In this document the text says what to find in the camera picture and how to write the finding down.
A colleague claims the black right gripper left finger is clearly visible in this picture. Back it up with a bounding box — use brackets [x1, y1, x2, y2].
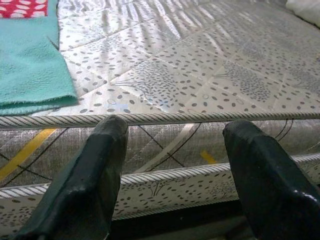
[14, 114, 130, 240]

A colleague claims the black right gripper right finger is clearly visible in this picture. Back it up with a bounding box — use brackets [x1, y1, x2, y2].
[222, 119, 320, 240]

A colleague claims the turquoise blanket with colourful shapes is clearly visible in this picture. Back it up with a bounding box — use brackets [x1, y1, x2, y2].
[0, 0, 80, 116]

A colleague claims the white pillow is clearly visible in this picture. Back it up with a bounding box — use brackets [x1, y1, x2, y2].
[285, 0, 320, 28]

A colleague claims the grey quilted spotted mattress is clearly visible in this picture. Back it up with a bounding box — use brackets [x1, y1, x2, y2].
[0, 0, 320, 238]

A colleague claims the black bed frame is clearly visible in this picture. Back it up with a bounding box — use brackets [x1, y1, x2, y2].
[107, 199, 256, 240]

